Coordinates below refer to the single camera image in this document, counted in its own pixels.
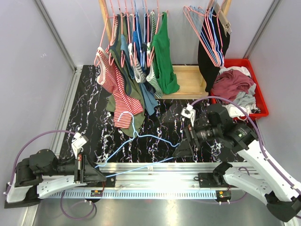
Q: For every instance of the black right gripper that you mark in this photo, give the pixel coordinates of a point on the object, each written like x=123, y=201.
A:
x=184, y=149

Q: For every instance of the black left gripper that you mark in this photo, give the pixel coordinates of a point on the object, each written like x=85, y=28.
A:
x=84, y=172

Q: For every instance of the white plain tank top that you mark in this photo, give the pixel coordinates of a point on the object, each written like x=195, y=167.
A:
x=234, y=112

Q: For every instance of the maroon tank top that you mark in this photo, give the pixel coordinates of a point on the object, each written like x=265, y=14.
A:
x=229, y=83

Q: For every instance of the grey tank top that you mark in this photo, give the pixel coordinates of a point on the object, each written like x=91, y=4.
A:
x=247, y=100

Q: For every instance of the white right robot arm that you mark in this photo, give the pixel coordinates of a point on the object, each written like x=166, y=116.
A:
x=284, y=205

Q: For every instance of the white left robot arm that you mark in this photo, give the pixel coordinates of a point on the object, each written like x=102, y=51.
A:
x=42, y=175

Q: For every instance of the light blue tank top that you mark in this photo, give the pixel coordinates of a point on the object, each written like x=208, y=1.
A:
x=137, y=74

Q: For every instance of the red white striped tank top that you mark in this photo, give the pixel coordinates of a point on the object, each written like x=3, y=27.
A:
x=111, y=79

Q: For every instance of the green white striped tank top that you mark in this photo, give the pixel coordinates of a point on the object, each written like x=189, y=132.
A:
x=151, y=78

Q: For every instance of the olive green tank top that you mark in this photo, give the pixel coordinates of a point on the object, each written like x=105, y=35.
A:
x=131, y=87

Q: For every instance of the wooden clothes rack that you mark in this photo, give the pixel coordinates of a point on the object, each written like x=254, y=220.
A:
x=191, y=81

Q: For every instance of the red plastic bin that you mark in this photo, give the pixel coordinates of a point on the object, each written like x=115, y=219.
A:
x=258, y=95

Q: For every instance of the black garment on rack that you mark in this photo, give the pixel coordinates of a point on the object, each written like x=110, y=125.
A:
x=206, y=67

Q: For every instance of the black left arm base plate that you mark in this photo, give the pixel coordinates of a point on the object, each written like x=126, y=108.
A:
x=110, y=179

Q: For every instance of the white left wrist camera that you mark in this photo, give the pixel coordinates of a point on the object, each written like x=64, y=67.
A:
x=77, y=143

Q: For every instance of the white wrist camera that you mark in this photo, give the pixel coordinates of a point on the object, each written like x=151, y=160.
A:
x=77, y=143
x=190, y=113

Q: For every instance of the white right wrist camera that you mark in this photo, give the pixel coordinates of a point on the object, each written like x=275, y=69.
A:
x=190, y=113

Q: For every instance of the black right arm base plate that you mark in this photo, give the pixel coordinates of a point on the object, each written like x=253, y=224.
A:
x=206, y=180

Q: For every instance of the white slotted cable duct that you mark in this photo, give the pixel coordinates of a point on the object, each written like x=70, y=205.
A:
x=138, y=194

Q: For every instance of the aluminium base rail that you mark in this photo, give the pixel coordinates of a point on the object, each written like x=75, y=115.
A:
x=180, y=176

